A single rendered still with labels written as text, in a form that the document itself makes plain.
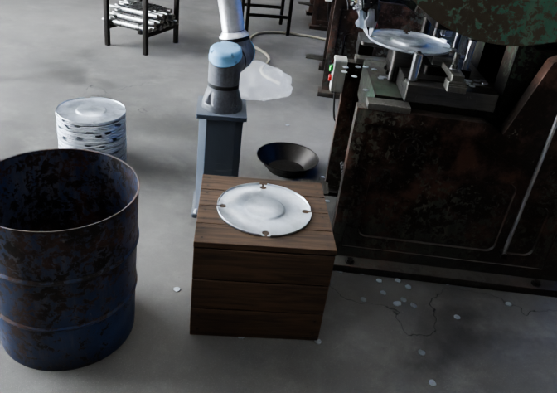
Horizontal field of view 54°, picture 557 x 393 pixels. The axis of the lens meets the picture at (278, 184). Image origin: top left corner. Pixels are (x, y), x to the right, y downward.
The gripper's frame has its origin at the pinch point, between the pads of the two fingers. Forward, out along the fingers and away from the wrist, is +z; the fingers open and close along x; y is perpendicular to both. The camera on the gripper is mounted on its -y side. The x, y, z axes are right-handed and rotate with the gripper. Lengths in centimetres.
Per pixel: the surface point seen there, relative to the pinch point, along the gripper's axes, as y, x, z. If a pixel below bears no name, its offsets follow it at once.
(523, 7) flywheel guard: 15, 59, -4
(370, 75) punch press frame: -2.1, -2.6, 15.0
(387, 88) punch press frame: 3.9, 8.4, 18.7
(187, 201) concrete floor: 41, -69, 60
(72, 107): 60, -117, 18
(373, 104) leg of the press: 19.7, 13.7, 21.3
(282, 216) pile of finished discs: 57, 5, 48
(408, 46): -2.9, 13.1, 5.9
